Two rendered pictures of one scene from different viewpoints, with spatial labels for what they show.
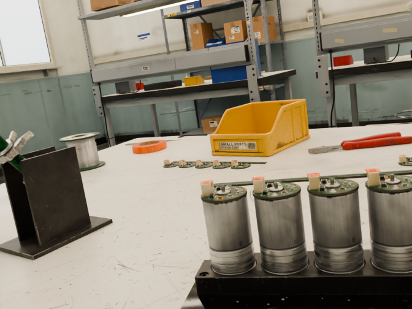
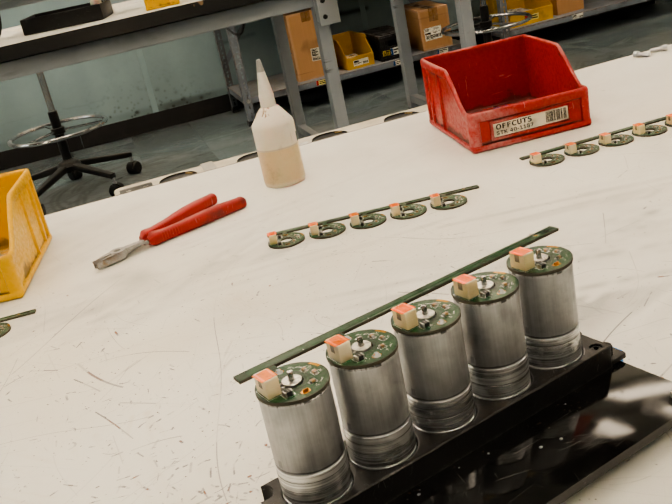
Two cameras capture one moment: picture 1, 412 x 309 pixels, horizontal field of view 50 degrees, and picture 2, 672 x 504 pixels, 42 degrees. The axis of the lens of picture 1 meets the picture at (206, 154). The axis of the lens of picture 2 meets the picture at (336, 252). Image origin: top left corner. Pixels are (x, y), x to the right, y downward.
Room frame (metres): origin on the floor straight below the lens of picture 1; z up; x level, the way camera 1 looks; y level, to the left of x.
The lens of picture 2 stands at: (0.03, 0.16, 0.95)
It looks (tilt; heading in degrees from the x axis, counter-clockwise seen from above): 22 degrees down; 315
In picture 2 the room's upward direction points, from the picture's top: 12 degrees counter-clockwise
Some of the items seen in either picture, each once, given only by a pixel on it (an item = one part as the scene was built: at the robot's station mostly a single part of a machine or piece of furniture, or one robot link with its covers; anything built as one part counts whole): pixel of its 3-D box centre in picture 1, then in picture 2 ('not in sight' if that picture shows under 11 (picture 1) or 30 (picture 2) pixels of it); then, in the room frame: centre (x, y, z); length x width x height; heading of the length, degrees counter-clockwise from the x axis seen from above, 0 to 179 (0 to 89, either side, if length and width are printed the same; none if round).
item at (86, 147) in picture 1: (82, 151); not in sight; (0.69, 0.19, 0.78); 0.06 x 0.06 x 0.05
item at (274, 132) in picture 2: not in sight; (272, 121); (0.54, -0.31, 0.80); 0.03 x 0.03 x 0.10
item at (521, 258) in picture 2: not in sight; (523, 258); (0.20, -0.11, 0.82); 0.01 x 0.01 x 0.01; 74
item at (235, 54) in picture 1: (162, 67); not in sight; (3.14, 0.21, 0.90); 1.30 x 0.06 x 0.12; 59
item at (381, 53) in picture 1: (376, 54); not in sight; (2.56, -1.04, 0.80); 0.15 x 0.12 x 0.10; 150
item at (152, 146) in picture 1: (149, 146); not in sight; (0.76, 0.09, 0.76); 0.06 x 0.06 x 0.01
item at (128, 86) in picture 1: (125, 86); not in sight; (3.52, 0.54, 0.80); 0.15 x 0.12 x 0.10; 168
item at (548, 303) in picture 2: not in sight; (546, 315); (0.20, -0.11, 0.79); 0.02 x 0.02 x 0.05
